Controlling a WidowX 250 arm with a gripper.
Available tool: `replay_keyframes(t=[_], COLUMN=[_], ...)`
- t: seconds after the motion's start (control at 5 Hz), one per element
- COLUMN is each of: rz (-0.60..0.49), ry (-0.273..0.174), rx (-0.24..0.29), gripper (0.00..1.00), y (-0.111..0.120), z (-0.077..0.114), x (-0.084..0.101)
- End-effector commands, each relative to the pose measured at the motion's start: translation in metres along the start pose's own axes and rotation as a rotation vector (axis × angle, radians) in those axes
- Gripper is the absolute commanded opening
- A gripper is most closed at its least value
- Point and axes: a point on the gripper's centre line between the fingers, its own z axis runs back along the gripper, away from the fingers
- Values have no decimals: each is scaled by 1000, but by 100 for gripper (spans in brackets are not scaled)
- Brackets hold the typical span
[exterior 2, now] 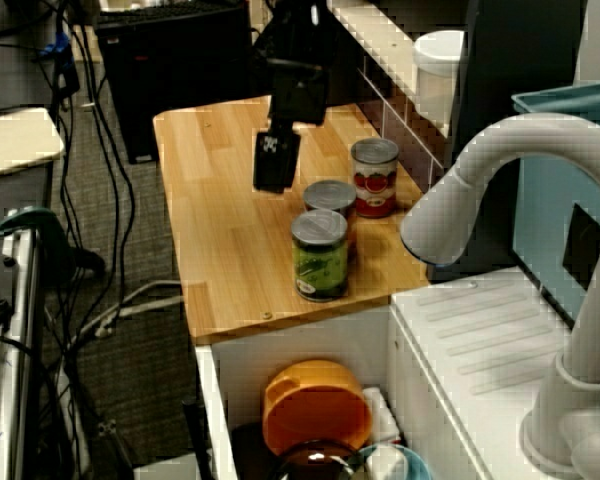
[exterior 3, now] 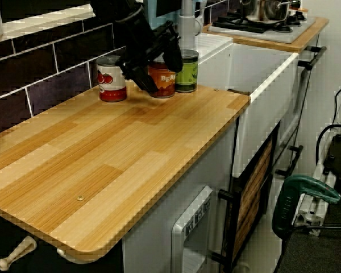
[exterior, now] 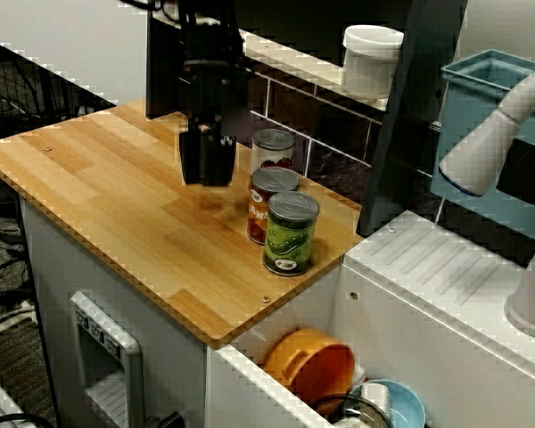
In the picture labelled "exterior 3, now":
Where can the grey toy faucet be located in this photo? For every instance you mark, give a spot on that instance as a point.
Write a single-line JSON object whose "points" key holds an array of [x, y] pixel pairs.
{"points": [[186, 28]]}

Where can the grey ice dispenser panel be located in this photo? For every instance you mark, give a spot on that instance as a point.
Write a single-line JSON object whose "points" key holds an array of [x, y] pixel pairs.
{"points": [[179, 241]]}

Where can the orange beans can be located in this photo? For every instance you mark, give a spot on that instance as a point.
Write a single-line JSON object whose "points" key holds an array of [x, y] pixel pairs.
{"points": [[166, 85]]}

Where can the aluminium frame rail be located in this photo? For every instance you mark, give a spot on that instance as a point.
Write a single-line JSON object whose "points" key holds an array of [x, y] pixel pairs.
{"points": [[309, 210]]}

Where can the white toy sink unit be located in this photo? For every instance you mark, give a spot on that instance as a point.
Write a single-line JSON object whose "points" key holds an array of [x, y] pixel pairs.
{"points": [[261, 71]]}

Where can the black framed wooden door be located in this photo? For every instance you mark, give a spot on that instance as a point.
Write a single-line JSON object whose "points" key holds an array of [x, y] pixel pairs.
{"points": [[255, 182]]}

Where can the steel cooking pot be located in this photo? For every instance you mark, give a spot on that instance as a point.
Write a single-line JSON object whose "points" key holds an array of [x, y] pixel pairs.
{"points": [[267, 11]]}

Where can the red tomato can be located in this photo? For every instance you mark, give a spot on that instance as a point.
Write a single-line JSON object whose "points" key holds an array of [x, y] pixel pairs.
{"points": [[110, 88]]}

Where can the green clamp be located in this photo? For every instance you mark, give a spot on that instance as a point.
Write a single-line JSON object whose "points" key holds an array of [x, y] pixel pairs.
{"points": [[284, 210]]}

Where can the grey toy stove top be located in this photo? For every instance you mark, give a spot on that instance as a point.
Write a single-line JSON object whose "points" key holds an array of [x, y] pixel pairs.
{"points": [[290, 35]]}

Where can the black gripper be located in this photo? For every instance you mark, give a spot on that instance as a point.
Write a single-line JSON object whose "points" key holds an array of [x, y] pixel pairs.
{"points": [[142, 45]]}

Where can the green peas can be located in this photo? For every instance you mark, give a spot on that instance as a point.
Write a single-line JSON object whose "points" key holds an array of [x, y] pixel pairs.
{"points": [[187, 79]]}

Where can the white kitchen cabinet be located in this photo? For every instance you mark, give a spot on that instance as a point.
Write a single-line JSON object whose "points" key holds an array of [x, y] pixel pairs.
{"points": [[153, 227]]}

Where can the black power box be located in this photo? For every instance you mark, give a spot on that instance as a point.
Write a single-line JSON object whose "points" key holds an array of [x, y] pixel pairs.
{"points": [[339, 159]]}

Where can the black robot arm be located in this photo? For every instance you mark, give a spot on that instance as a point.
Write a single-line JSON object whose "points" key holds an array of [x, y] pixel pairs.
{"points": [[116, 11]]}

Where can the dark tiled backsplash with ledge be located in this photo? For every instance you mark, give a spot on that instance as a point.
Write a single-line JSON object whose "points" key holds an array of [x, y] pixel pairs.
{"points": [[45, 57]]}

